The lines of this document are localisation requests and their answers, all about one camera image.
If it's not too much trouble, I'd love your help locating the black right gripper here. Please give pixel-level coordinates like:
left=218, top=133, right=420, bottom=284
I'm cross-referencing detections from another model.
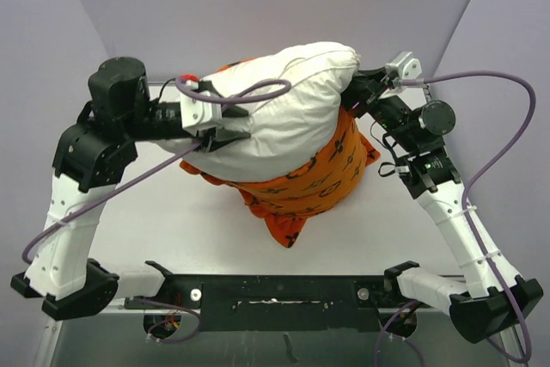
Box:
left=330, top=66, right=420, bottom=152

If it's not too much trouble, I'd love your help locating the white pillow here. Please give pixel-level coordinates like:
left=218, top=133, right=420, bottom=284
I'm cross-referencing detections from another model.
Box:
left=184, top=41, right=360, bottom=182

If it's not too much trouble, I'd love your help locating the orange patterned plush pillowcase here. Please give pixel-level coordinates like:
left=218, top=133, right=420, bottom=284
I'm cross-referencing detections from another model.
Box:
left=178, top=61, right=382, bottom=249

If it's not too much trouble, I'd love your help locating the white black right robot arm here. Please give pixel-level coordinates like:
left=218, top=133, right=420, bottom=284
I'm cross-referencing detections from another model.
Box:
left=341, top=68, right=543, bottom=343

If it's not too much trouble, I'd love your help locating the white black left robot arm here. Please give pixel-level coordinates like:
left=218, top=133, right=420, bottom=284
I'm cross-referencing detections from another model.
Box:
left=10, top=57, right=248, bottom=321

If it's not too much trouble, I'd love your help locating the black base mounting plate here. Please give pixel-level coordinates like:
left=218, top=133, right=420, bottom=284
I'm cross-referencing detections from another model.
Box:
left=124, top=274, right=431, bottom=333

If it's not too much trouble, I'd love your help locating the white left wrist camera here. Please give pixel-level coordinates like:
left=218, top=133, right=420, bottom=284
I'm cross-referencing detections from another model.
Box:
left=175, top=75, right=223, bottom=135

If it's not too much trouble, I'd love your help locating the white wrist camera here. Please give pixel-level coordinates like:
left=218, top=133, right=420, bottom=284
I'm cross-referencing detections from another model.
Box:
left=384, top=52, right=423, bottom=94
left=175, top=75, right=223, bottom=135

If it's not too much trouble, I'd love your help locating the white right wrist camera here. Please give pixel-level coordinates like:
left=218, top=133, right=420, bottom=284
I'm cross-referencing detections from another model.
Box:
left=384, top=52, right=423, bottom=94

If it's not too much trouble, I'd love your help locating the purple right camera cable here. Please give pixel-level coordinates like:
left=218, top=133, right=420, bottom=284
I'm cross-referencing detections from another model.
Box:
left=375, top=69, right=538, bottom=367

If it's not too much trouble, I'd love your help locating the aluminium frame rail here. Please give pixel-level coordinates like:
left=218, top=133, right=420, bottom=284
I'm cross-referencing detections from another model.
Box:
left=34, top=304, right=145, bottom=366

